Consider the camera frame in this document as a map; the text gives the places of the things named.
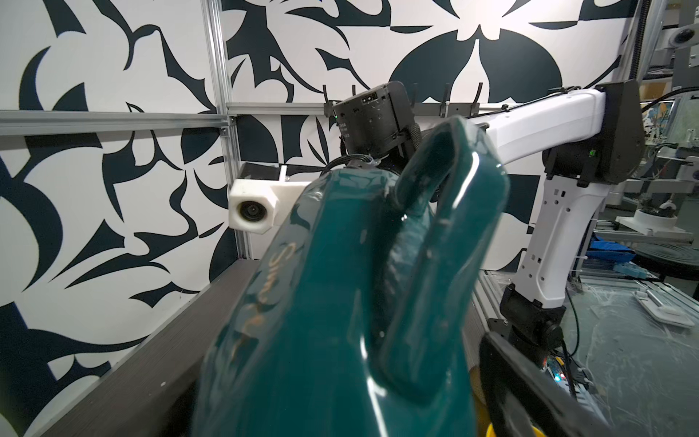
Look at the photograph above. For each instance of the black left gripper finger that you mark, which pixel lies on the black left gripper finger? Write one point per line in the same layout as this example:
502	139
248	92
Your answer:
517	393

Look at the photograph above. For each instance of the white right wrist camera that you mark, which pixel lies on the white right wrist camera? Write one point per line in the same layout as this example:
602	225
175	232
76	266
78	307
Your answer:
262	197

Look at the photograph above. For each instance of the yellow ceramic mug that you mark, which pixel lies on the yellow ceramic mug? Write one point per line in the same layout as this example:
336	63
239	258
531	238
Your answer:
529	431

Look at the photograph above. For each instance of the green mug white inside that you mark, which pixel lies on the green mug white inside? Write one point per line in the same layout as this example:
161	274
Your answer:
352	323

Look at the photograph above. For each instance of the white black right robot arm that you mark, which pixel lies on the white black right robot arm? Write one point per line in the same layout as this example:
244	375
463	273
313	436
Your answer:
590	140

